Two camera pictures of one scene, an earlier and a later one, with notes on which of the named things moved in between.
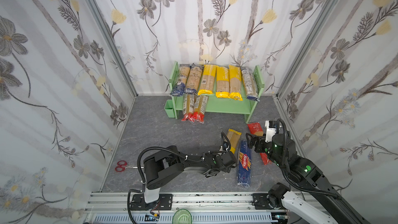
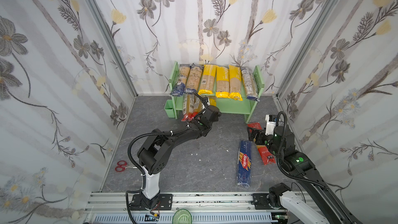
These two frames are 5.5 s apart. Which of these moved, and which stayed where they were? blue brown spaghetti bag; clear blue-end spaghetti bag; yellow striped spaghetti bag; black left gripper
Moved: yellow striped spaghetti bag; black left gripper
Stayed: blue brown spaghetti bag; clear blue-end spaghetti bag
